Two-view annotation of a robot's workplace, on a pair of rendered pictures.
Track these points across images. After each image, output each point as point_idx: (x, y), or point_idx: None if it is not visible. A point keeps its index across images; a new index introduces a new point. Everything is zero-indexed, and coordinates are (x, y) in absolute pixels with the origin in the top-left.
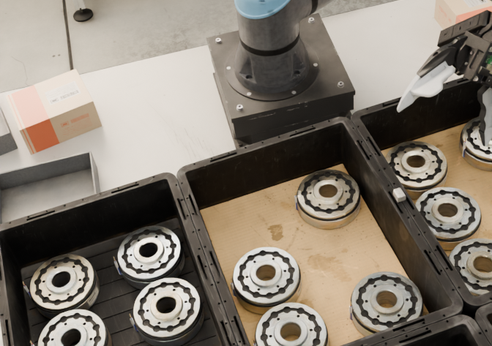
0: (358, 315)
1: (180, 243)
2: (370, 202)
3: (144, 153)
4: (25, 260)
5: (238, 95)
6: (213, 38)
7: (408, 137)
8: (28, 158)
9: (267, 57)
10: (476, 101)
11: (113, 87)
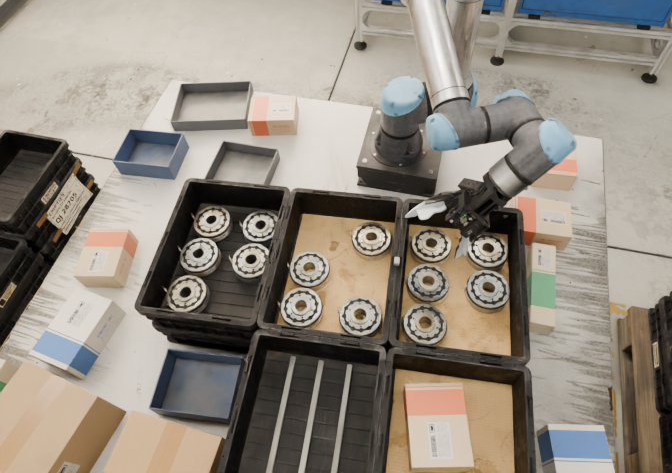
0: (340, 315)
1: None
2: None
3: (308, 161)
4: (203, 199)
5: (368, 152)
6: (376, 109)
7: (441, 225)
8: (250, 137)
9: (390, 138)
10: (492, 222)
11: (315, 113)
